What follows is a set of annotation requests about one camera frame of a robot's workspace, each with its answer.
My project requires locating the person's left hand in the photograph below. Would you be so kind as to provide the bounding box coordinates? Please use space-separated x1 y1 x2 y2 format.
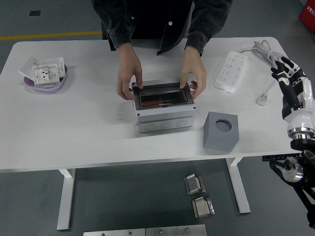
179 46 208 100

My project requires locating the person's right hand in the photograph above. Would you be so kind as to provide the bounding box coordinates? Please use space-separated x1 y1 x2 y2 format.
117 45 144 101

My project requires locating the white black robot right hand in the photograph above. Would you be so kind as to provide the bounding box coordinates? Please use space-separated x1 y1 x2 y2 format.
270 56 315 133

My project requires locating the orange cylinder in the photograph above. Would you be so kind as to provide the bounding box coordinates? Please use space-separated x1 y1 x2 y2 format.
141 100 164 108

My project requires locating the grey junction box clear lid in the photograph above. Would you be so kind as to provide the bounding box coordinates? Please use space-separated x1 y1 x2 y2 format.
130 78 197 133

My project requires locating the grey holder block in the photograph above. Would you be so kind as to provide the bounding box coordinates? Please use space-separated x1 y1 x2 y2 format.
203 111 241 155

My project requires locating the red box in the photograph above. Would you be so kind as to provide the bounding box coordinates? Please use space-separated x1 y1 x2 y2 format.
298 0 315 28

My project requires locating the white power strip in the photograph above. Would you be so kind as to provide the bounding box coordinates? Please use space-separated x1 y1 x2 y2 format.
213 51 248 93

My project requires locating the person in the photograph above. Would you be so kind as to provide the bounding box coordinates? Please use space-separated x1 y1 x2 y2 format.
91 0 233 56

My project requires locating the black table control panel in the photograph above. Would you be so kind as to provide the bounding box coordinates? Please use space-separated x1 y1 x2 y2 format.
262 154 300 162

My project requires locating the purple bowl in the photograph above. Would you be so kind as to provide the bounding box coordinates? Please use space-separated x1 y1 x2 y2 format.
23 64 68 93

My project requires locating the white printed socket module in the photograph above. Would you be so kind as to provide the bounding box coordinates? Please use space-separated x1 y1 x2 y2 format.
31 62 61 89

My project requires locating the yellow floor tape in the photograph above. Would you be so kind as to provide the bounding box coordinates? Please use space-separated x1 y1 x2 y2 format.
0 30 103 41

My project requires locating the white table leg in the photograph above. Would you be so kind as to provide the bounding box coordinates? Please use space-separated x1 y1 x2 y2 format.
226 157 251 214
57 169 76 231

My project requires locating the metal block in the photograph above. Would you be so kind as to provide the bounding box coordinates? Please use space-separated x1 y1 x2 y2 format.
191 196 216 220
184 173 206 196

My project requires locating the metal plate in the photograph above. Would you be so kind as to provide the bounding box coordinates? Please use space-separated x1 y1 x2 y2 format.
145 224 207 236
83 228 146 236

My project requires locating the white power cord with plug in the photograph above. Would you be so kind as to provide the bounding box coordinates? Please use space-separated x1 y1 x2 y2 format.
239 40 289 107

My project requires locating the white switch plate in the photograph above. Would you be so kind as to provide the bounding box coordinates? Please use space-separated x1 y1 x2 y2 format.
39 57 67 78
19 56 36 79

